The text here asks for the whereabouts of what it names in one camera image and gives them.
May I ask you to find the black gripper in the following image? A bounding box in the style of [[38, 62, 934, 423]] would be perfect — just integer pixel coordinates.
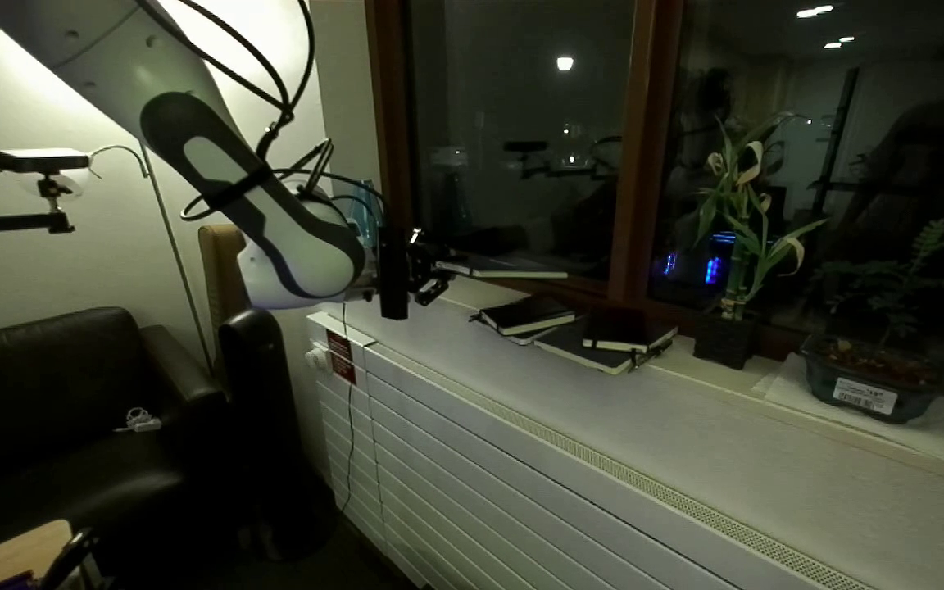
[[377, 226, 452, 320]]

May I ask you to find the black notebook with elastic band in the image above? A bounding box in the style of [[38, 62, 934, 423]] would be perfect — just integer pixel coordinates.
[[434, 260, 569, 281]]

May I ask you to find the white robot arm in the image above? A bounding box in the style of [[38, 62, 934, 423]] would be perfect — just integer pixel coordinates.
[[0, 0, 447, 318]]

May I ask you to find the blue cone humidifier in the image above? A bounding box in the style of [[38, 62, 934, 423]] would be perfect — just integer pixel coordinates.
[[333, 184, 382, 232]]

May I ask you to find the red warning sticker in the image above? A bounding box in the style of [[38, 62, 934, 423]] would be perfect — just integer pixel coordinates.
[[324, 332, 356, 384]]

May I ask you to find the black notebook stack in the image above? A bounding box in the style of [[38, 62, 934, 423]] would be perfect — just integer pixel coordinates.
[[536, 310, 677, 375]]

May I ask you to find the green bamboo plant in pot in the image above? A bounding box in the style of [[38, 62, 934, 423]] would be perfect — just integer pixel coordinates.
[[694, 114, 825, 372]]

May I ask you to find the black leather armchair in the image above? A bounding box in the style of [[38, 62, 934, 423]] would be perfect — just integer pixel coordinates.
[[0, 307, 230, 575]]

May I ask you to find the bonsai plant in tray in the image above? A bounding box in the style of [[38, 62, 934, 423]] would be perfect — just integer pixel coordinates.
[[801, 220, 944, 423]]

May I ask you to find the black power cable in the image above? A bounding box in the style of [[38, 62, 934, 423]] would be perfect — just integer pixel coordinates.
[[333, 375, 366, 518]]

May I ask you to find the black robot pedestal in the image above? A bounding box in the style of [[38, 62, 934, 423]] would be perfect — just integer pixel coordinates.
[[220, 307, 332, 559]]

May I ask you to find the camera on black stand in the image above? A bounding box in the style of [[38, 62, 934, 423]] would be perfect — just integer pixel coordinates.
[[0, 145, 92, 239]]

